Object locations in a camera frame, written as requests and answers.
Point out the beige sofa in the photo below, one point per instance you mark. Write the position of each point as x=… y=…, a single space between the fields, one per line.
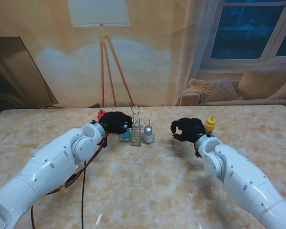
x=190 y=97

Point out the white framed window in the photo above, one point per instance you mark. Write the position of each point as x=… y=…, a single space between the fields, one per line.
x=240 y=31

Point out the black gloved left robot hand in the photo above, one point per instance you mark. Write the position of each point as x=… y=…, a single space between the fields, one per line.
x=115 y=121

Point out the knitted beige cushion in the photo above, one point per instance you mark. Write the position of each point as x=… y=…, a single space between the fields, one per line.
x=212 y=89

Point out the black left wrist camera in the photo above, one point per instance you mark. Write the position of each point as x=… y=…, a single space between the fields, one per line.
x=103 y=143

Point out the white shaker with silver cap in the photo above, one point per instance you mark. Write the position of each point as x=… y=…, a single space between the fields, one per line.
x=148 y=136

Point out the teal shaker with silver cap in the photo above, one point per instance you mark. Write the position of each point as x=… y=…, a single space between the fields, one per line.
x=126 y=136

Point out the clear olive oil bottle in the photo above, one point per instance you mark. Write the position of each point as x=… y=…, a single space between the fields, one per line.
x=135 y=137

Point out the yellow mustard squeeze bottle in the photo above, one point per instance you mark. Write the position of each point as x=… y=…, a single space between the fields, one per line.
x=210 y=124

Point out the plain tan cushion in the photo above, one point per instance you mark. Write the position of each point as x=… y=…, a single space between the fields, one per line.
x=262 y=83

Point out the tripod floor lamp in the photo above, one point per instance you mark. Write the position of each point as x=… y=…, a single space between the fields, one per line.
x=99 y=12

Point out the red ketchup squeeze bottle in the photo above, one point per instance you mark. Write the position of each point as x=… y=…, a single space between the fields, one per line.
x=100 y=114

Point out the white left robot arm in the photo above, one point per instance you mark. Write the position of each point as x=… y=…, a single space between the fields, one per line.
x=47 y=167

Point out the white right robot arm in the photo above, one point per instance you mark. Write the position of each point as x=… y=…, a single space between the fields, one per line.
x=238 y=174

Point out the dark flat screen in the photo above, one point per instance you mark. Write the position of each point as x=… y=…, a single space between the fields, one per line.
x=12 y=76

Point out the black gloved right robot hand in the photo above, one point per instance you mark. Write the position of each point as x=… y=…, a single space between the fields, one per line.
x=188 y=130

